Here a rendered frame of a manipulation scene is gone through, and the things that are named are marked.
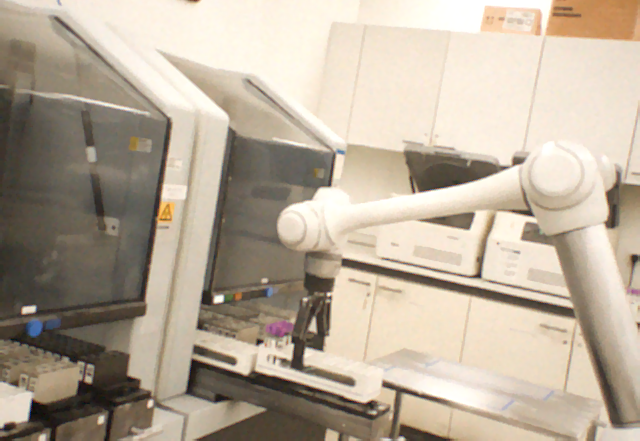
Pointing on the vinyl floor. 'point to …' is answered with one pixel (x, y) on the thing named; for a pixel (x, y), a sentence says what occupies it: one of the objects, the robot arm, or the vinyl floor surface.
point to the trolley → (487, 396)
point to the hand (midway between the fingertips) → (307, 356)
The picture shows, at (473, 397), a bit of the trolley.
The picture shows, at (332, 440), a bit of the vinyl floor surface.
